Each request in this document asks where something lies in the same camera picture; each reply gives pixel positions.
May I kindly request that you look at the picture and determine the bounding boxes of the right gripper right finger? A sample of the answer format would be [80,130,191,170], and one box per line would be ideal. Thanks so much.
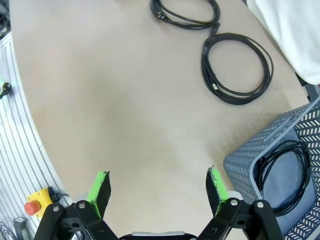
[197,164,286,240]

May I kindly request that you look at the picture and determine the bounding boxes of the person in white sweatshirt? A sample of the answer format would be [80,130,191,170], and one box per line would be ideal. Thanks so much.
[246,0,320,86]

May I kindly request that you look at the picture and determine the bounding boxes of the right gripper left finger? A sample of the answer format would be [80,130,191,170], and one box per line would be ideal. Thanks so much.
[33,170,119,240]

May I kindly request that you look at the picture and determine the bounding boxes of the thick black cable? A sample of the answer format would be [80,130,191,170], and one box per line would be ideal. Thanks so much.
[149,0,222,31]

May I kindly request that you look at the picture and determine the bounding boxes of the black USB cable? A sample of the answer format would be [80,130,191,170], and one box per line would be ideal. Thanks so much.
[201,22,275,106]

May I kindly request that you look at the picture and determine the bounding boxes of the aluminium profile frame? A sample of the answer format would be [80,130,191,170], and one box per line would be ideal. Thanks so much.
[0,32,66,240]

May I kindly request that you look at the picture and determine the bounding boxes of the yellow red emergency stop button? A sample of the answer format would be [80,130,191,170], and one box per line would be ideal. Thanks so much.
[24,186,55,218]

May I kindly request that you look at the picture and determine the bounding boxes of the thin black coiled cable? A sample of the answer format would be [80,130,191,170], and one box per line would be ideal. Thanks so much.
[256,139,312,216]

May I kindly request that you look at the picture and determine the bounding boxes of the blue-grey plastic basket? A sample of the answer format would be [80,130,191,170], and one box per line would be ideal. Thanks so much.
[223,98,320,240]

